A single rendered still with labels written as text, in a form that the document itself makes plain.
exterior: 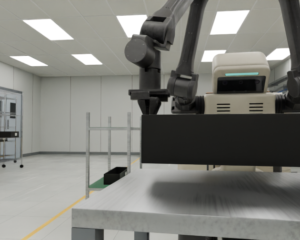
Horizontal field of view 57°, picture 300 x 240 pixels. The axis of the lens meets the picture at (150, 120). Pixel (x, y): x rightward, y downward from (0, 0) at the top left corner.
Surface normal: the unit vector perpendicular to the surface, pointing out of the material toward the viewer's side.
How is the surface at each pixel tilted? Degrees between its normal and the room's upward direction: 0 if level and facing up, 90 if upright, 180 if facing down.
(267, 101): 98
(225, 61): 42
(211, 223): 90
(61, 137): 90
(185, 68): 95
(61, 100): 90
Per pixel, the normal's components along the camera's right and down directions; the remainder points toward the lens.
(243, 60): -0.12, -0.76
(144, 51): -0.35, -0.05
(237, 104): -0.18, 0.11
